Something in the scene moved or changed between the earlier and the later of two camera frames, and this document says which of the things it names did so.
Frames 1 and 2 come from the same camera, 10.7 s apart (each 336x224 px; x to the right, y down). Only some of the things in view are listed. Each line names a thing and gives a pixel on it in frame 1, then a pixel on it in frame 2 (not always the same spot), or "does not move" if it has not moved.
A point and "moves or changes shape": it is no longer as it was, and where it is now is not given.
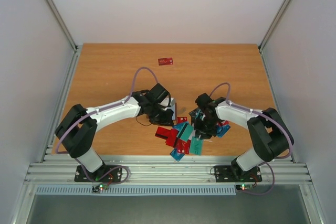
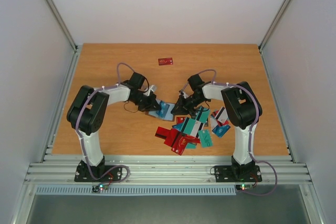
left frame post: x=55 y=9 does not move
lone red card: x=165 y=61 does not move
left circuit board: x=97 y=188 does not move
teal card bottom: x=187 y=132 → x=188 y=126
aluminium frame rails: x=163 y=170 does not move
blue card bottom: x=177 y=156 moves or changes shape
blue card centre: x=179 y=126 does not move
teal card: x=196 y=146 moves or changes shape
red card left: x=172 y=137 does not move
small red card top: x=181 y=119 does not move
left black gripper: x=167 y=119 → x=150 y=107
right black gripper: x=203 y=127 → x=184 y=104
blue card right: x=222 y=129 does not move
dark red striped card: x=163 y=132 does not move
